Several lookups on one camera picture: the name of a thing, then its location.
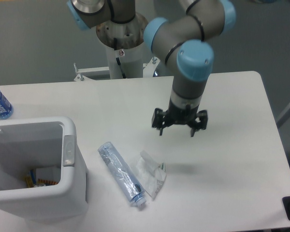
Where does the crushed clear plastic bottle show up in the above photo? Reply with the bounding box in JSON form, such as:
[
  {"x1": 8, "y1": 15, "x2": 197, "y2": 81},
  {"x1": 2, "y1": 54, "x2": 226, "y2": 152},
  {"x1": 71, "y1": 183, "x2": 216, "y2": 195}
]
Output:
[{"x1": 98, "y1": 142, "x2": 146, "y2": 209}]

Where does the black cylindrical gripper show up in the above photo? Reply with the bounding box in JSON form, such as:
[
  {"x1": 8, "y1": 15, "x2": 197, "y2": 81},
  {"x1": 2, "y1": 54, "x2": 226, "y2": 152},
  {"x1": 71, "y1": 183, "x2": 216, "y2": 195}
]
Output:
[{"x1": 151, "y1": 100, "x2": 208, "y2": 137}]

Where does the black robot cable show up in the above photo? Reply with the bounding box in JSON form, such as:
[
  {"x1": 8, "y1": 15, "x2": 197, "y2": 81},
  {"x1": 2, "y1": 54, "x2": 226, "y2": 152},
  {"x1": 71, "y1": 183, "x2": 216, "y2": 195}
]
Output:
[{"x1": 113, "y1": 37, "x2": 127, "y2": 79}]

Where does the white pedestal base frame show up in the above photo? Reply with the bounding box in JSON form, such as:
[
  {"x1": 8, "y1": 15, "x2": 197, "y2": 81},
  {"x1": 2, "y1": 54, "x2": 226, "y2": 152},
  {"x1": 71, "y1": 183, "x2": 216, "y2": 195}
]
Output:
[{"x1": 74, "y1": 57, "x2": 160, "y2": 82}]

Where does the white plastic wrapper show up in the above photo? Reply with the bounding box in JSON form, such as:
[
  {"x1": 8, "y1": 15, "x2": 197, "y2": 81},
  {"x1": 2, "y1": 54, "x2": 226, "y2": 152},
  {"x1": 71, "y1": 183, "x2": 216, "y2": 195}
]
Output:
[{"x1": 130, "y1": 150, "x2": 167, "y2": 200}]

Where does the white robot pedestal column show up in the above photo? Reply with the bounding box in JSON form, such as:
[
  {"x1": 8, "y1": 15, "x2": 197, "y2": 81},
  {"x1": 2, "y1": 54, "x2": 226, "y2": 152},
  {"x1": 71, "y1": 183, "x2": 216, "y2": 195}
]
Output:
[{"x1": 105, "y1": 44, "x2": 144, "y2": 79}]

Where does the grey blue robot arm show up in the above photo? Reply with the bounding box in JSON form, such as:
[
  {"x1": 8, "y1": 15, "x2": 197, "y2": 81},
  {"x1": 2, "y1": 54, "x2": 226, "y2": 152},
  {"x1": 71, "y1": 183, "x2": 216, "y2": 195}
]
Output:
[{"x1": 67, "y1": 0, "x2": 236, "y2": 134}]

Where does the white trash can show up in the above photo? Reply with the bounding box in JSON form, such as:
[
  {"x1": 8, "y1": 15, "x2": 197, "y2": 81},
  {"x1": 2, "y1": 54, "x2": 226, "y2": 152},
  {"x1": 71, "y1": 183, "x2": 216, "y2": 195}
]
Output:
[{"x1": 0, "y1": 116, "x2": 88, "y2": 220}]

